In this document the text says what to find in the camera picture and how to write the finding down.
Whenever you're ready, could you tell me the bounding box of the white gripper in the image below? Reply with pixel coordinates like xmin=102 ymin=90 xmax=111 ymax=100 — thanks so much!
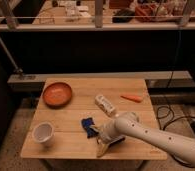
xmin=96 ymin=121 xmax=123 ymax=157

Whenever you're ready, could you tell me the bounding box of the white red black eraser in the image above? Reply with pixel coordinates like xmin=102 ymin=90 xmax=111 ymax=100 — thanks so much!
xmin=96 ymin=135 xmax=127 ymax=147

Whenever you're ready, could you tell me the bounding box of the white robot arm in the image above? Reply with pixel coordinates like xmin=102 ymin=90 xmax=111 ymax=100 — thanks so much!
xmin=98 ymin=112 xmax=195 ymax=166

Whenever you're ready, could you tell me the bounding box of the wooden table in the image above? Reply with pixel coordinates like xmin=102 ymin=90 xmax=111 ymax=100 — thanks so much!
xmin=21 ymin=78 xmax=158 ymax=159

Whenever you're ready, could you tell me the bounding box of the orange carrot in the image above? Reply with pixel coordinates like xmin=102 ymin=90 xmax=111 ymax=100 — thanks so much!
xmin=121 ymin=95 xmax=143 ymax=103

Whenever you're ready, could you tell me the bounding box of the white plastic cup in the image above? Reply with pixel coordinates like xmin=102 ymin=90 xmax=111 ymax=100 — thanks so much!
xmin=32 ymin=122 xmax=54 ymax=147

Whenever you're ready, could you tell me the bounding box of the orange round plate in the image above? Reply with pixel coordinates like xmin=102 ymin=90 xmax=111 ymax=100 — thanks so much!
xmin=42 ymin=82 xmax=72 ymax=107

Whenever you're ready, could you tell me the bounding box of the metal diagonal rod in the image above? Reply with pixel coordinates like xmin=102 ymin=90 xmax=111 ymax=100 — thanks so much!
xmin=0 ymin=36 xmax=23 ymax=77

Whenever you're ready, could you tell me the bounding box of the background wooden shelf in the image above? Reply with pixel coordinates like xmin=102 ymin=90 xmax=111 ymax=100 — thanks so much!
xmin=0 ymin=0 xmax=195 ymax=31

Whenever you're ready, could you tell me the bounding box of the black cable on floor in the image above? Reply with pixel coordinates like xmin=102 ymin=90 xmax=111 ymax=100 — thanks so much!
xmin=156 ymin=28 xmax=195 ymax=132

